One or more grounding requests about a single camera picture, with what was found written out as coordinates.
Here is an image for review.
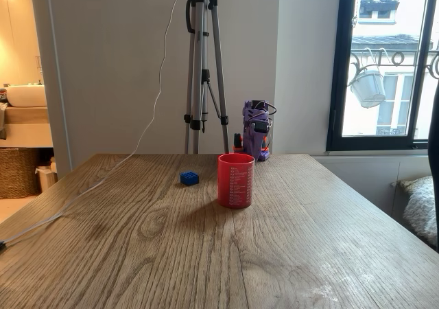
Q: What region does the grey furry cushion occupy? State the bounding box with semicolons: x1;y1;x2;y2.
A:
394;175;439;249

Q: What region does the black window frame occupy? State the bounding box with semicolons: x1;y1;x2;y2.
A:
325;0;439;152

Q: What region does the dark window planter box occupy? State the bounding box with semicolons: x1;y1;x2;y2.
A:
359;0;401;14

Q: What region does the wooden vanity counter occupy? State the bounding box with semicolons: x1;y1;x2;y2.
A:
2;106;49;125

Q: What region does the blue toy brick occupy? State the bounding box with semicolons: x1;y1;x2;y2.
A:
179;170;200;187

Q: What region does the red cup white print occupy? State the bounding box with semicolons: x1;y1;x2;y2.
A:
217;152;256;209

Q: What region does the looped servo wire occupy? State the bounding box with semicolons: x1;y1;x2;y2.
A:
265;102;278;130

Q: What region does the silver camera tripod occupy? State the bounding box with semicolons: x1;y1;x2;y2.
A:
183;0;230;155

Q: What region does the white washbasin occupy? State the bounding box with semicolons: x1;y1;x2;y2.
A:
6;84;47;108

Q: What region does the woven wicker basket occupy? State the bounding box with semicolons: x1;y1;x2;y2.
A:
0;147;41;201

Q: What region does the ornate black balcony railing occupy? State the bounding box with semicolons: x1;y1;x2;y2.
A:
350;47;439;80

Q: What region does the white flat cable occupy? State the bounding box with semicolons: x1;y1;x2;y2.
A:
2;0;185;247

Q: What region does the white hanging flower pot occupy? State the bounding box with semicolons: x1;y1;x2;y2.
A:
348;69;387;109

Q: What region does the small white bin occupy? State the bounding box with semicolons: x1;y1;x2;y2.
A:
35;164;59;192

